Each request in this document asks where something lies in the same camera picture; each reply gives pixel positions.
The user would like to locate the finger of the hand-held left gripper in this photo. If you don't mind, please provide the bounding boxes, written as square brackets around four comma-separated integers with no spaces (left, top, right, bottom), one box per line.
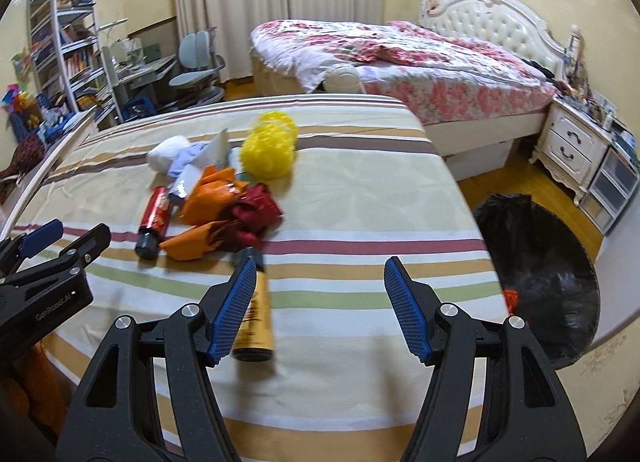
[0,223,112,287]
[0,221,64,270]

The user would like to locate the floral quilt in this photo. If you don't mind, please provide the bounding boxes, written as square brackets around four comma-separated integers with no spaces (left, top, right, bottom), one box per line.
[250,19,558,127]

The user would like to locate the bottles on nightstand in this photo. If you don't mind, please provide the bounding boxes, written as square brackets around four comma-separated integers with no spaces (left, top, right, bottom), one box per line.
[565,26,621,117]

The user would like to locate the white nightstand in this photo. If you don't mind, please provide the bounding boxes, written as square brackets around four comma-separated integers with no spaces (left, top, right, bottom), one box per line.
[530,94,613,207]

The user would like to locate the white bookshelf with books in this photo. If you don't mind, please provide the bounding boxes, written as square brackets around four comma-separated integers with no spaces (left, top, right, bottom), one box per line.
[27,0,123,125]

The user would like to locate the purple paper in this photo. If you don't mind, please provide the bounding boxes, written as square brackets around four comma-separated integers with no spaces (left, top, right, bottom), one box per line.
[167,142,211,180]

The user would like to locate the plastic drawer unit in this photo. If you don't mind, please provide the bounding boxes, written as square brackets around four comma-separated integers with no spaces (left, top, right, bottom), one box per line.
[582,142,640,235]

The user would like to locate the white wooden bed rail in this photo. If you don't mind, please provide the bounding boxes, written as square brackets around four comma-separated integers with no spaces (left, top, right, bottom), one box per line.
[0,109,98,237]

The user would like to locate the dark red wrapper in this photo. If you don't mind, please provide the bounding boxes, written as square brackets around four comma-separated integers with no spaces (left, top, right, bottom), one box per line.
[220,184,283,253]

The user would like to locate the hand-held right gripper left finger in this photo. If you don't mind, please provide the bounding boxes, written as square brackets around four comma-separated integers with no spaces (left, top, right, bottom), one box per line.
[57,258,258,462]

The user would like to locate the bed with floral quilt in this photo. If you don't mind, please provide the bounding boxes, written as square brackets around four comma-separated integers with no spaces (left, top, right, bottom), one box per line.
[250,0,583,181]

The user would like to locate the black trash bag bin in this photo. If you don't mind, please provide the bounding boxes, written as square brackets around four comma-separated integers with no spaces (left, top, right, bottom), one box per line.
[472,193,601,370]

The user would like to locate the white and teal tube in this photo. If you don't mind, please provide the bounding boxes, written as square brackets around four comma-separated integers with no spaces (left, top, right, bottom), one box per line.
[169,128,232,205]

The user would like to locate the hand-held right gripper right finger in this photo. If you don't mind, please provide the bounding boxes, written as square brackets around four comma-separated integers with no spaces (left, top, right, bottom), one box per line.
[383,257,588,462]

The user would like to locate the blue plastic crate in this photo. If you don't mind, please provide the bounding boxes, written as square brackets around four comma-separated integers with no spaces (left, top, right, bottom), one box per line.
[122,98,153,120]

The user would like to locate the person's orange fleece clothing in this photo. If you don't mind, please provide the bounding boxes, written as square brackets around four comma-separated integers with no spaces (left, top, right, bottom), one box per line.
[0,342,66,438]

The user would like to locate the blue plastic basket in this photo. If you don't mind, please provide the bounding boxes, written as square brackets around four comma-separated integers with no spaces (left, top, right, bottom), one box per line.
[10,94,56,143]

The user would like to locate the white tufted headboard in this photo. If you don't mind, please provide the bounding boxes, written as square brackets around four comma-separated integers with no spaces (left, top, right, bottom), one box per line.
[419,0,583,87]

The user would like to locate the colourful pinwheel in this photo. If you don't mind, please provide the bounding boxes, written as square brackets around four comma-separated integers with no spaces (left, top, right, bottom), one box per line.
[0,84,36,115]

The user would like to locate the red bottle with black cap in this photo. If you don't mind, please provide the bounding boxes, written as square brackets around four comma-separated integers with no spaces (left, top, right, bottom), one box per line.
[135,186,176,260]

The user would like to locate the white ribbed round cushion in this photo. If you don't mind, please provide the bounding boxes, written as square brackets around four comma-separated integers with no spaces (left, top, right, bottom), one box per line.
[324,66,363,93]

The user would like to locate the grey study desk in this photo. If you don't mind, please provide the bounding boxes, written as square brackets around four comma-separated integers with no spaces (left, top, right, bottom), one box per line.
[102,54,178,112]

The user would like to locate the dark garment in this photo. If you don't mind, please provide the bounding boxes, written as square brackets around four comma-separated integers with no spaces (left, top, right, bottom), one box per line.
[520,59,558,80]

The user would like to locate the dark red knitted cloth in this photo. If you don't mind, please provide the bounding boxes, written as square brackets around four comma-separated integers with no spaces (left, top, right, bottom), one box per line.
[0,134,46,180]

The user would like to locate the yellow bottle with black cap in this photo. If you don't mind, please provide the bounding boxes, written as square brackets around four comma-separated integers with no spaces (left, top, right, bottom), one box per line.
[231,248,276,363]

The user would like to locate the cream curtains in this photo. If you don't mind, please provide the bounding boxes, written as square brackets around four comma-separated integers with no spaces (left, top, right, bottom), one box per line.
[172,0,386,85]

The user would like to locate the yellow plastic mesh bag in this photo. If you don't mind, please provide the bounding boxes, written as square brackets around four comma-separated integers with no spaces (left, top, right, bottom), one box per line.
[240,110,299,179]

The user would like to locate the white desk lamp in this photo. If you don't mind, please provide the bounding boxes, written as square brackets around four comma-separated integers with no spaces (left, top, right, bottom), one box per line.
[97,18,130,50]

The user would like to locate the grey swivel chair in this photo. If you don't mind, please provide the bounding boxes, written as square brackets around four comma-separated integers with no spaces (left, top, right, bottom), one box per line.
[167,29,226,102]

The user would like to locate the white paper ball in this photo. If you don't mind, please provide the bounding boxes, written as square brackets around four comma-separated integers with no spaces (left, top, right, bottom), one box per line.
[146,136,193,173]

